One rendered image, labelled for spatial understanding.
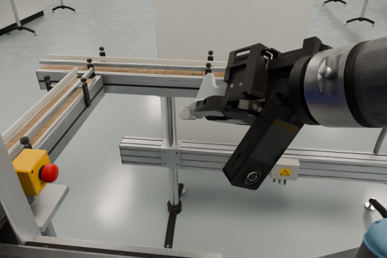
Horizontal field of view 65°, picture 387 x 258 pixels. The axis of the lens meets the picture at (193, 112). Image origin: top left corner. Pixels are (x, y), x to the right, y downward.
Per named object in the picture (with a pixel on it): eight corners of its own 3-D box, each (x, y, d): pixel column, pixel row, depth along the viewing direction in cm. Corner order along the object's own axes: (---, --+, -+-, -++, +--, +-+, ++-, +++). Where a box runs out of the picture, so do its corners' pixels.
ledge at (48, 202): (-14, 226, 70) (-17, 221, 69) (19, 185, 81) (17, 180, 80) (44, 232, 69) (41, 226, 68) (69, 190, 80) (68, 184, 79)
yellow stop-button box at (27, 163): (6, 194, 66) (-5, 169, 62) (25, 171, 72) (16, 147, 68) (40, 197, 65) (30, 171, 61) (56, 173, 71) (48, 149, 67)
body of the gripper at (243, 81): (264, 72, 43) (348, 56, 33) (254, 131, 42) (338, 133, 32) (224, 52, 39) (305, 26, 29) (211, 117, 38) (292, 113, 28)
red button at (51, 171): (37, 185, 65) (31, 171, 63) (46, 173, 69) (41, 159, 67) (53, 187, 65) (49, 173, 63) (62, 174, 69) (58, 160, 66)
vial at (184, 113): (177, 117, 50) (192, 117, 46) (179, 105, 50) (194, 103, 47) (188, 121, 51) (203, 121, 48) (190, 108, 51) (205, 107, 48)
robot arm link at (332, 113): (383, 136, 28) (333, 113, 24) (336, 135, 32) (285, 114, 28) (390, 60, 29) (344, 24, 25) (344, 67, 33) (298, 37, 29)
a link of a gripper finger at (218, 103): (214, 105, 44) (262, 103, 37) (212, 117, 43) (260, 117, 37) (189, 95, 41) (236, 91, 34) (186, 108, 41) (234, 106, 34)
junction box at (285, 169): (269, 178, 141) (272, 163, 136) (269, 171, 145) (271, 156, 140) (296, 181, 140) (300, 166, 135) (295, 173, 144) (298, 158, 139)
